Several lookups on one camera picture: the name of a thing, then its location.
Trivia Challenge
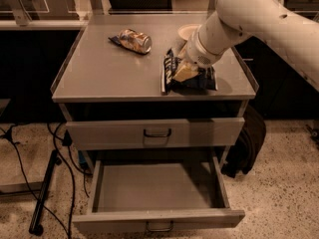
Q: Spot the white bowl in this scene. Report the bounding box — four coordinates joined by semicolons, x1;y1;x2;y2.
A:
177;24;200;41

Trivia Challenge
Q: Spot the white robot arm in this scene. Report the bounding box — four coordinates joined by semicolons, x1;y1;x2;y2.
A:
172;0;319;90

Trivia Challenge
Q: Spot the blue chip bag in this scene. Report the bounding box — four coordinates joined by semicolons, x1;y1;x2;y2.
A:
160;49;218;94

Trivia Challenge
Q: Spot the upper closed drawer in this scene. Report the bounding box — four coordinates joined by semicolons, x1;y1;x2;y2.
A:
67;118;244;150

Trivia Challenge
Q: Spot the black backpack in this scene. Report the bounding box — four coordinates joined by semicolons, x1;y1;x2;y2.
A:
221;106;266;178

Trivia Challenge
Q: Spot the crushed shiny snack bag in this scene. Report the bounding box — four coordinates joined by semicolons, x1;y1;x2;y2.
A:
109;29;153;55

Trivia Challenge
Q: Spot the black floor cable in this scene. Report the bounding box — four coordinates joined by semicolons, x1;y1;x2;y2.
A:
0;122;92;239

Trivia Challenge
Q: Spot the grey metal drawer cabinet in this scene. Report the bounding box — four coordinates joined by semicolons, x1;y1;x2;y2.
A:
50;13;260;235

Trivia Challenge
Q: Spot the open middle drawer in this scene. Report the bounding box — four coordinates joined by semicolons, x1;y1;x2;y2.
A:
73;156;245;233

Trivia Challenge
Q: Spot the black stand leg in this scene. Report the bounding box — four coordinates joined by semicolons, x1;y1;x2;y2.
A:
29;150;58;236

